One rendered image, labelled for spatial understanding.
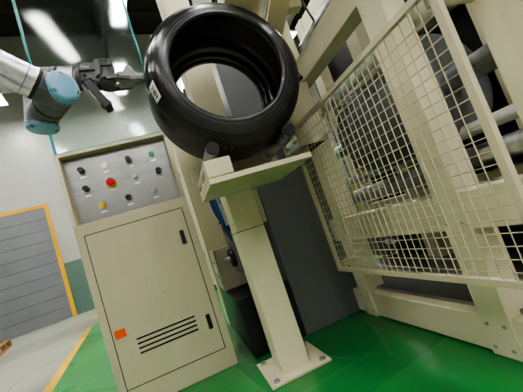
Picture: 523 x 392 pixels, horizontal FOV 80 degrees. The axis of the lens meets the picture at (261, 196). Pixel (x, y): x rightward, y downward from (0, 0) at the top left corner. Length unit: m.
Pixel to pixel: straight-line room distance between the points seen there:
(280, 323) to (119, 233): 0.88
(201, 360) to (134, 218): 0.77
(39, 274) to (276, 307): 8.98
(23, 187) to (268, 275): 9.50
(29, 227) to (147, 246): 8.62
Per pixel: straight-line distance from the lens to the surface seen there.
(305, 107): 1.53
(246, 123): 1.06
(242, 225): 1.36
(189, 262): 1.66
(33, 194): 10.40
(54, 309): 10.01
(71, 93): 1.07
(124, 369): 1.76
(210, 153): 1.02
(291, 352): 1.47
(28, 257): 10.12
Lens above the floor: 0.61
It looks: 6 degrees up
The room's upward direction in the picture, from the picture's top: 19 degrees counter-clockwise
